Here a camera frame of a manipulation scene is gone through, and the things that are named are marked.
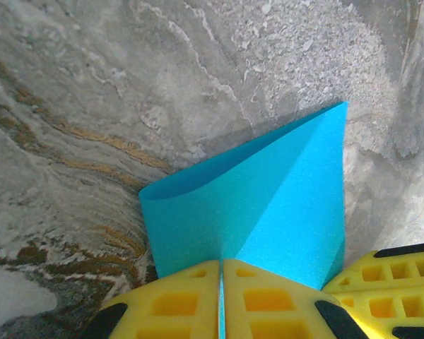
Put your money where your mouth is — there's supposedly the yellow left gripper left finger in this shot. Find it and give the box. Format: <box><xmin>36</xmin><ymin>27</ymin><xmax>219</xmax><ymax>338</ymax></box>
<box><xmin>81</xmin><ymin>259</ymin><xmax>222</xmax><ymax>339</ymax></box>

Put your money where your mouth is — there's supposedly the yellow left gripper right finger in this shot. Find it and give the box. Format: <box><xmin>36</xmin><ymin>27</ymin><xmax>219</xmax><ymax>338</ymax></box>
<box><xmin>221</xmin><ymin>258</ymin><xmax>370</xmax><ymax>339</ymax></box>

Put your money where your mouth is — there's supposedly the cyan paper sheet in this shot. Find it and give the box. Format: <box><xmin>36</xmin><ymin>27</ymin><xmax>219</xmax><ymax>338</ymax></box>
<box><xmin>138</xmin><ymin>101</ymin><xmax>350</xmax><ymax>339</ymax></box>

